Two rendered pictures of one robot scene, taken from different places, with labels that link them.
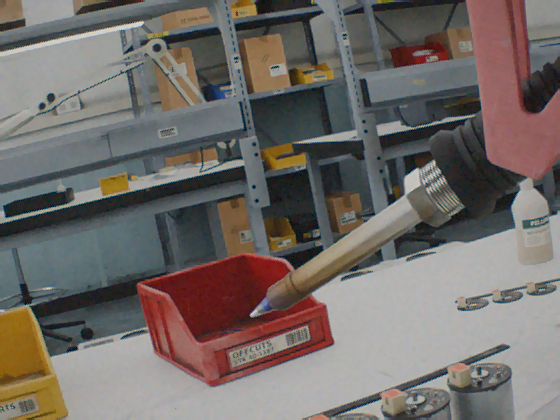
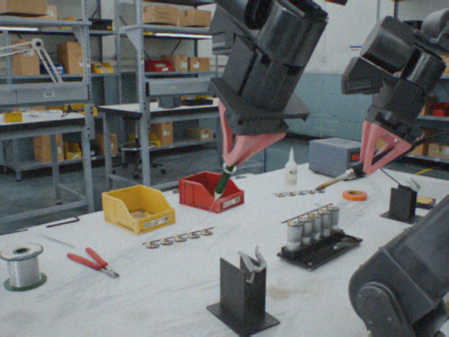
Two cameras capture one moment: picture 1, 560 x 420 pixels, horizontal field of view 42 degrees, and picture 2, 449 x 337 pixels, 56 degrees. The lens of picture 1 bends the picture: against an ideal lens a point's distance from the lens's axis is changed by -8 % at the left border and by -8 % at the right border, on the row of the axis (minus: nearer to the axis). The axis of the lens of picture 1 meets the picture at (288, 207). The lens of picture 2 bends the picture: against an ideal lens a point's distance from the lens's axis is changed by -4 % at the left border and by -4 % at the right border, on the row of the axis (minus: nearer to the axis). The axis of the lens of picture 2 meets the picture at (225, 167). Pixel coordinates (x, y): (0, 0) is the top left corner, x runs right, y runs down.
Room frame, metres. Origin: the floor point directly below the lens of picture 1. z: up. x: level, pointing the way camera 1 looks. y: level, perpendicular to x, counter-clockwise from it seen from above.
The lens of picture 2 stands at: (-0.35, 0.42, 1.06)
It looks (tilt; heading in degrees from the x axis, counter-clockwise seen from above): 13 degrees down; 336
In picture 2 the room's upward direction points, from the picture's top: straight up
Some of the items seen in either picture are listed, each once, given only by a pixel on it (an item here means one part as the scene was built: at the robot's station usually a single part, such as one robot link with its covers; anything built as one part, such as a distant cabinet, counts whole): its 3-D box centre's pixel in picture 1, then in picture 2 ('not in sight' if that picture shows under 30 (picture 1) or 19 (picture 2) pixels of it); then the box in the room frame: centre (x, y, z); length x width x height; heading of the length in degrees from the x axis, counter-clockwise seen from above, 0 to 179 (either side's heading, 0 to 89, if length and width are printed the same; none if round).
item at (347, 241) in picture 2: not in sight; (321, 249); (0.22, -0.01, 0.76); 0.16 x 0.07 x 0.01; 110
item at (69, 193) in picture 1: (39, 202); not in sight; (2.61, 0.86, 0.77); 0.24 x 0.16 x 0.04; 94
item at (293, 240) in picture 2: not in sight; (294, 237); (0.22, 0.05, 0.79); 0.02 x 0.02 x 0.05
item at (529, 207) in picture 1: (529, 204); (291, 165); (0.64, -0.21, 0.80); 0.03 x 0.03 x 0.10
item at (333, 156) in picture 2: not in sight; (340, 158); (0.67, -0.40, 0.80); 0.15 x 0.12 x 0.10; 10
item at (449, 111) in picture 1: (477, 107); (196, 102); (3.12, -0.85, 0.77); 0.24 x 0.16 x 0.04; 107
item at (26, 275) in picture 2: not in sight; (23, 265); (0.31, 0.46, 0.78); 0.06 x 0.06 x 0.05
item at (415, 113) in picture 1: (421, 111); (169, 101); (3.01, -0.58, 0.80); 0.15 x 0.12 x 0.10; 38
